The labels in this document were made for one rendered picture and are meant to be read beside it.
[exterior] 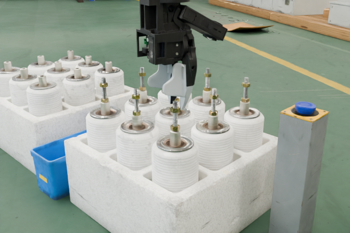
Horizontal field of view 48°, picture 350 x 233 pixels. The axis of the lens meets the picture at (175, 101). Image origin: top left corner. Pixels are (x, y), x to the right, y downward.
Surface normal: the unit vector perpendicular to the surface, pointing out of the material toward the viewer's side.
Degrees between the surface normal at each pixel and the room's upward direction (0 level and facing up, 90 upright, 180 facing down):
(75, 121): 90
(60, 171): 92
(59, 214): 0
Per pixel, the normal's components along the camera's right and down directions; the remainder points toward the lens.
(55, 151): 0.72, 0.20
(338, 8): -0.95, 0.11
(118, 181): -0.71, 0.24
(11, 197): 0.00, -0.94
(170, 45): 0.52, 0.29
